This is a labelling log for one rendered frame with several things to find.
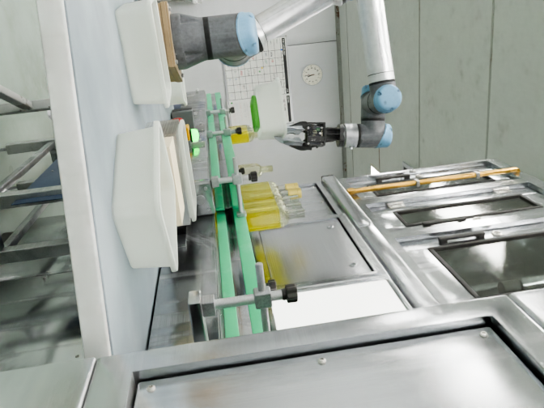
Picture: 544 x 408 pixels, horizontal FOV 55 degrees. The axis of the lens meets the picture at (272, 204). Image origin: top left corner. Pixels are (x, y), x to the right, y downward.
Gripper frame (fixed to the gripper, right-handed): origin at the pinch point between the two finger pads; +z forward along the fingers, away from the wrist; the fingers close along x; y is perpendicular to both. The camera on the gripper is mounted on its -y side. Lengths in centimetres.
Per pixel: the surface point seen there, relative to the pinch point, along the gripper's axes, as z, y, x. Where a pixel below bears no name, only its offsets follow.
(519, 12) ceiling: -153, -128, -85
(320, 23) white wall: -112, -540, -207
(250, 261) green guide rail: 11, 46, 33
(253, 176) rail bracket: 8.9, 23.8, 13.5
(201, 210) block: 22.9, 21.1, 22.4
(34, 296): 72, 6, 48
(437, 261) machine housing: -45, 16, 38
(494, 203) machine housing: -81, -19, 22
